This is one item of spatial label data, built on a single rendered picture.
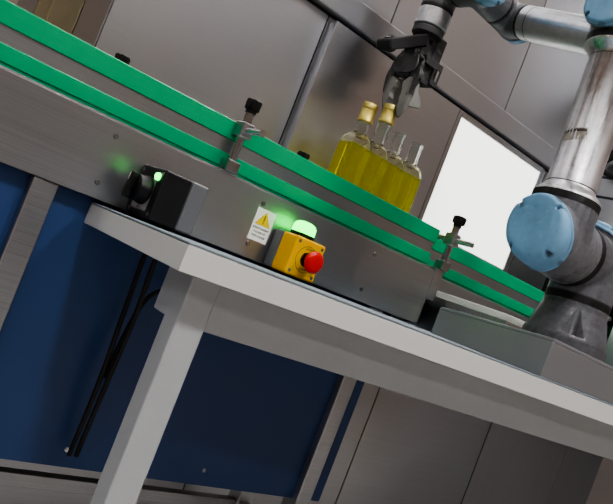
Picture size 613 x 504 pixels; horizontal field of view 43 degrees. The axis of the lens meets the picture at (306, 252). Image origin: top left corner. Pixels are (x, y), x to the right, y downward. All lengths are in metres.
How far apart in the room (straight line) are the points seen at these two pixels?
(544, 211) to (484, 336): 0.24
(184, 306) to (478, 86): 1.41
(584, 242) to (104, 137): 0.78
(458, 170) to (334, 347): 1.13
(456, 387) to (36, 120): 0.73
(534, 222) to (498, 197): 0.95
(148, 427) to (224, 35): 0.93
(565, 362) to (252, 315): 0.56
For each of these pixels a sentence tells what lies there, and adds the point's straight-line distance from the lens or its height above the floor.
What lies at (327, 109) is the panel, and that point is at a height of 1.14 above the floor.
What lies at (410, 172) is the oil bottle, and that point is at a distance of 1.76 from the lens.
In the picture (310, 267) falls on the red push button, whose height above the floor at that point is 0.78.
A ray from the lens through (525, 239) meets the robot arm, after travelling 1.32.
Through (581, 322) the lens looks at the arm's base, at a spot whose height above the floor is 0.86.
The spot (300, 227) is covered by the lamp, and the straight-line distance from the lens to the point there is 1.36.
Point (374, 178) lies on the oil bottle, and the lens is 1.69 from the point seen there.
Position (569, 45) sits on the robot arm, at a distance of 1.71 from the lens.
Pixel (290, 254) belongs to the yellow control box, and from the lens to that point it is 1.33.
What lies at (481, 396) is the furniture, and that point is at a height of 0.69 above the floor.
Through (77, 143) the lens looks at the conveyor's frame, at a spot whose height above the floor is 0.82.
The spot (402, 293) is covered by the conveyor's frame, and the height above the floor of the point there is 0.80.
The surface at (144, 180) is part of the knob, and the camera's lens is 1.18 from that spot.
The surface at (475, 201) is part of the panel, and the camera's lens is 2.18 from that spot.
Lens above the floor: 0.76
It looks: 2 degrees up
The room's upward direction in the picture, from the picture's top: 21 degrees clockwise
